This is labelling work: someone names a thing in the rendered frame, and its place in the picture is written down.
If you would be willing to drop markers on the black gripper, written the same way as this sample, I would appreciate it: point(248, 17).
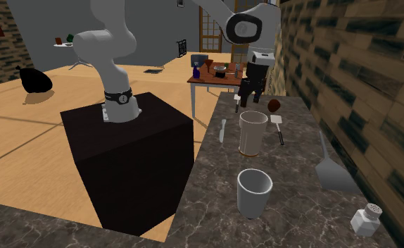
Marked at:
point(257, 71)

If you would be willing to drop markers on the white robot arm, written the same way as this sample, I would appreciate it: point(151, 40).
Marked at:
point(114, 74)

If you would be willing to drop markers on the brown round object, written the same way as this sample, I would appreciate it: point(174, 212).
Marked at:
point(273, 105)

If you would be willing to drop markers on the red-brown top table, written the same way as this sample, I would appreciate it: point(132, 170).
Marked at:
point(212, 80)

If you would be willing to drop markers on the tall white cup brown base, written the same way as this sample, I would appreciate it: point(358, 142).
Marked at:
point(251, 135)

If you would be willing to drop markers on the silver butter knife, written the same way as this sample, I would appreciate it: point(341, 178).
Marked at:
point(222, 132)

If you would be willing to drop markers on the wooden lattice door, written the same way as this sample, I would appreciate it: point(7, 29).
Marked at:
point(210, 31)

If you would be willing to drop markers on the large grey spatula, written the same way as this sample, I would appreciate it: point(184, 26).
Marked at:
point(332, 175)

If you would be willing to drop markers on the black robot stand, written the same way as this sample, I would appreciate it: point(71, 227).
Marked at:
point(130, 161)

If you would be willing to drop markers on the white salt shaker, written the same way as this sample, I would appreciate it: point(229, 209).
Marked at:
point(364, 221)

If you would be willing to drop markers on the white round side table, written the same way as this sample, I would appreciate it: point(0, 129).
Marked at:
point(64, 44)

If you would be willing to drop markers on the black bag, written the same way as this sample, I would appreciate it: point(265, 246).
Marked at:
point(35, 81)

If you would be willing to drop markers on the black wall vent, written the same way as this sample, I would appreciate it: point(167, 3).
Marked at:
point(182, 48)

